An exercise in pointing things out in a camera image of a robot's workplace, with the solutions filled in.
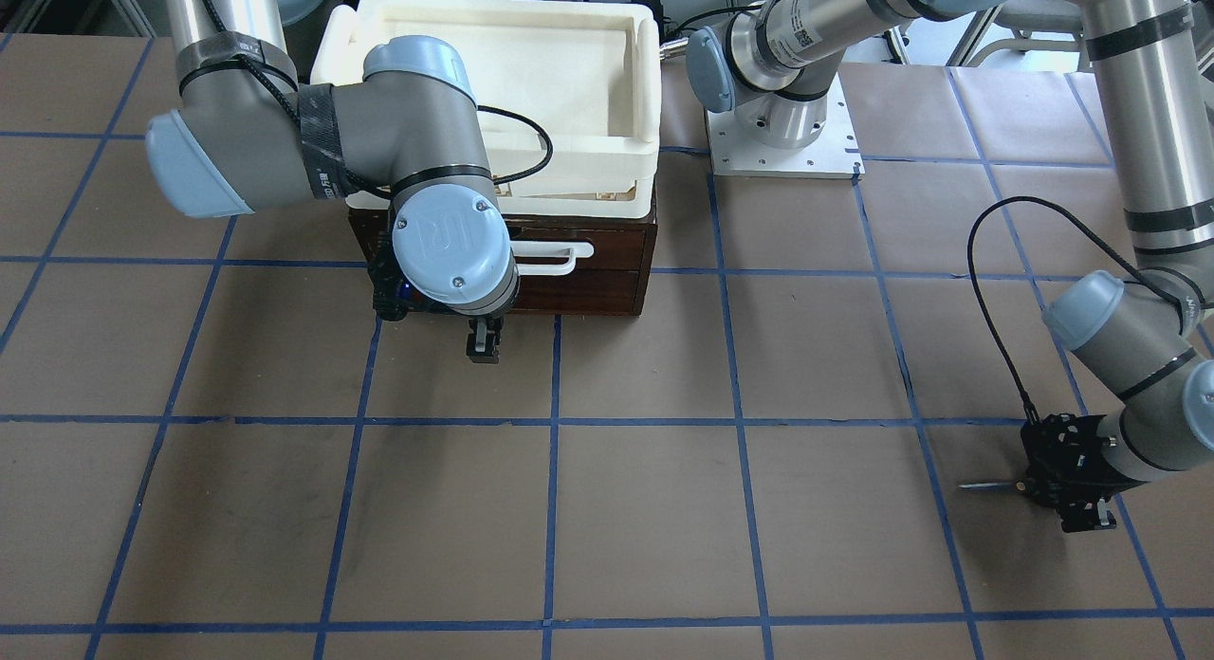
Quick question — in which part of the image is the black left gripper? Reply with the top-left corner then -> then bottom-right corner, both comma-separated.
1021,413 -> 1131,534

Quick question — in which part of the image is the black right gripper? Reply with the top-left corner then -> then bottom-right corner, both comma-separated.
447,300 -> 515,363

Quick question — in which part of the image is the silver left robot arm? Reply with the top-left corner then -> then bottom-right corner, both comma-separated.
685,0 -> 1213,531

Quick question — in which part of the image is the dark wooden drawer cabinet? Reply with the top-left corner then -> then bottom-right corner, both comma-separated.
347,206 -> 658,322

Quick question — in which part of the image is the cream white plastic tray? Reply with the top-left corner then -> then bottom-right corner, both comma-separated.
310,0 -> 662,220

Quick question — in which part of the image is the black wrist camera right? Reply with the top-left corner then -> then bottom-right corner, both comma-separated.
367,229 -> 450,322

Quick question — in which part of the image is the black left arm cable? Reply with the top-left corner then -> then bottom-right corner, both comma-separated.
966,195 -> 1178,426

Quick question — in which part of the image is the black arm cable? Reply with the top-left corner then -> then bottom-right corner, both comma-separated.
966,195 -> 1178,426
191,0 -> 555,206

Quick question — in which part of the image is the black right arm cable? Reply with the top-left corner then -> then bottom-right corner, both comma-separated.
191,0 -> 555,206

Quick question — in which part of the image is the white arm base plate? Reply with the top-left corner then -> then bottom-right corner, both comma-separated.
707,76 -> 866,180

